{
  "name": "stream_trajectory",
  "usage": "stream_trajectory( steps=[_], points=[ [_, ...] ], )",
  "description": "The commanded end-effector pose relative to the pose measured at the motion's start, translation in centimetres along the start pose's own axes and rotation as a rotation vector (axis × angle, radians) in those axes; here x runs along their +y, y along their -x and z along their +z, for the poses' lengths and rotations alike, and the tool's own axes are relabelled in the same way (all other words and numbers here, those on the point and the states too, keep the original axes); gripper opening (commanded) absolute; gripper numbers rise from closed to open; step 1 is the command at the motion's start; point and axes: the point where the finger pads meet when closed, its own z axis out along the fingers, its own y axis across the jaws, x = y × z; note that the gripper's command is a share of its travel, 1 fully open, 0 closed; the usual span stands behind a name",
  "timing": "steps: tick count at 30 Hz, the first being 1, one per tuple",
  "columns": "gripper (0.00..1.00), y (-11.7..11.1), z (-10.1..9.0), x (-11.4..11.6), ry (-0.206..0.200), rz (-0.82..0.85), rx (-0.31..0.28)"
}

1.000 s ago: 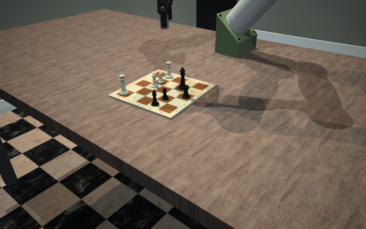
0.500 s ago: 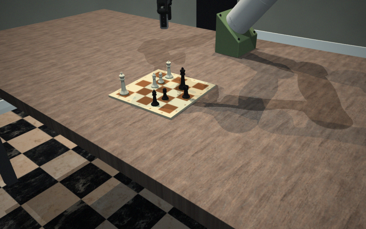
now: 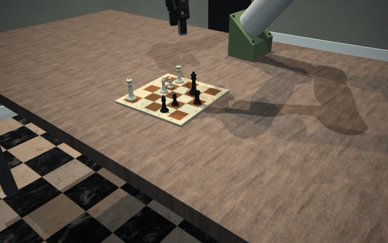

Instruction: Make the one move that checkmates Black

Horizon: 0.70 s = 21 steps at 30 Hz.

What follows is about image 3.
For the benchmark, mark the white chess king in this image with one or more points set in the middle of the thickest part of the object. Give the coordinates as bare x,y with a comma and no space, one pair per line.
131,96

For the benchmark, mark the cream and brown chessboard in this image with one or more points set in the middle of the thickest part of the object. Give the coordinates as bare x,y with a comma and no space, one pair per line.
149,100

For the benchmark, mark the white bishop chess piece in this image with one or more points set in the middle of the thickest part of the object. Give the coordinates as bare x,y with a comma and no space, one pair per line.
163,90

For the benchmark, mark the white pawn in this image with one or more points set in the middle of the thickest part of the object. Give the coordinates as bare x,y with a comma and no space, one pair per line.
170,86

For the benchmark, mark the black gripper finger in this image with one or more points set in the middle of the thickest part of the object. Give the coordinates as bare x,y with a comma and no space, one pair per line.
172,14
182,18

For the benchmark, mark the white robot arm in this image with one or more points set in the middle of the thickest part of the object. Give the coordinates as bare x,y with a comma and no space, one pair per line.
261,13

